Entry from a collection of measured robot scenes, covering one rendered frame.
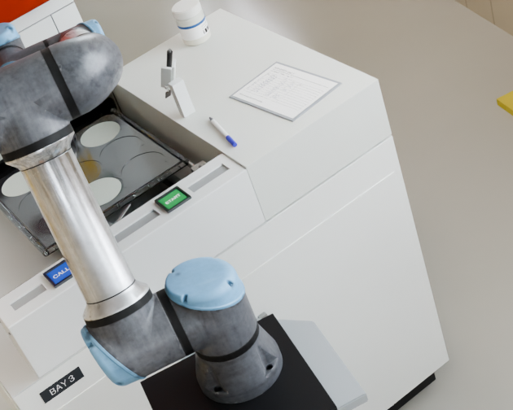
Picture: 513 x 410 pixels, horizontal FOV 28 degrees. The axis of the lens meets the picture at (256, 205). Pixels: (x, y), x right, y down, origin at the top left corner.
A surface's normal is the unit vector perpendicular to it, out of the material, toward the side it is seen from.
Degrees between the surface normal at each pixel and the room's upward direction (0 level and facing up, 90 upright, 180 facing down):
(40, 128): 68
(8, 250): 0
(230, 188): 90
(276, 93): 0
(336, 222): 90
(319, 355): 0
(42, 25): 90
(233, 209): 90
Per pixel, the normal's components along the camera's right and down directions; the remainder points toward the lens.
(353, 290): 0.55, 0.38
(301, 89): -0.28, -0.76
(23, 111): 0.21, 0.15
